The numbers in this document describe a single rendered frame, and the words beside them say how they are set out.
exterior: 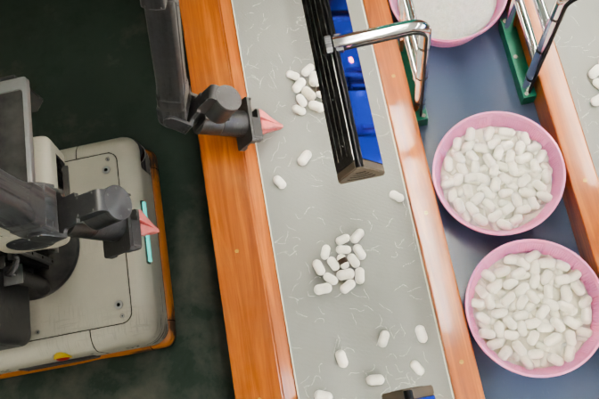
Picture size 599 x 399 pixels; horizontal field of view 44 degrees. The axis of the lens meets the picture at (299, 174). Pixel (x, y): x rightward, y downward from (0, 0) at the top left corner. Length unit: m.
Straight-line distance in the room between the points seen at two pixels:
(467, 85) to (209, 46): 0.59
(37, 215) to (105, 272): 1.04
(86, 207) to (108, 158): 1.08
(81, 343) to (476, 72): 1.27
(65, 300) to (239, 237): 0.77
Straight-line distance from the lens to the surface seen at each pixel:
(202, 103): 1.46
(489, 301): 1.53
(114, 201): 1.17
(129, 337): 2.12
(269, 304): 1.52
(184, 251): 2.39
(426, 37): 1.31
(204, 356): 2.33
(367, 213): 1.56
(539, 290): 1.56
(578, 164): 1.60
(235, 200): 1.57
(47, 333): 2.20
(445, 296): 1.50
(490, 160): 1.59
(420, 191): 1.54
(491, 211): 1.57
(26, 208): 1.10
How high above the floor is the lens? 2.25
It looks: 72 degrees down
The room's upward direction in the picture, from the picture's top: 24 degrees counter-clockwise
